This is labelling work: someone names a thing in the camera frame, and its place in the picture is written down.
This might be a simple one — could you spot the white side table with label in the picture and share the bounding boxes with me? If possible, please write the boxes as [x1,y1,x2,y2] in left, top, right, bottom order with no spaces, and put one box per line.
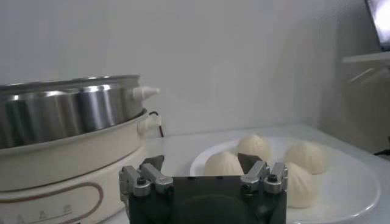
[341,51,390,85]

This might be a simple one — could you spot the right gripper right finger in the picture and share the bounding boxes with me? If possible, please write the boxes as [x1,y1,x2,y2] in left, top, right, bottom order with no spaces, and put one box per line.
[237,153,289,195]

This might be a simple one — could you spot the white round plate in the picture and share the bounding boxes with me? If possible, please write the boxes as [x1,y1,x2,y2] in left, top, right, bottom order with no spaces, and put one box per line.
[190,136,381,224]

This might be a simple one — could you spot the white steamed baozi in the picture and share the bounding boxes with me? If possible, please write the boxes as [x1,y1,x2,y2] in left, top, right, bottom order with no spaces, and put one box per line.
[285,162,321,209]
[236,133,272,162]
[204,151,244,177]
[283,141,328,175]

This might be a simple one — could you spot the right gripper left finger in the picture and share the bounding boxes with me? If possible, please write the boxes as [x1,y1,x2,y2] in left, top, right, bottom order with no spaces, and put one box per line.
[118,155,174,198]

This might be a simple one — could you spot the stainless steel steamer basket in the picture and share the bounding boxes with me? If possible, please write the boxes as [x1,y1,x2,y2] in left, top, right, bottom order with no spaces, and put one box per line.
[0,74,161,150]

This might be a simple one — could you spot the white electric cooker base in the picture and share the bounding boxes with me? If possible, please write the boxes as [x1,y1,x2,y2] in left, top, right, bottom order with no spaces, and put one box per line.
[0,108,162,224]

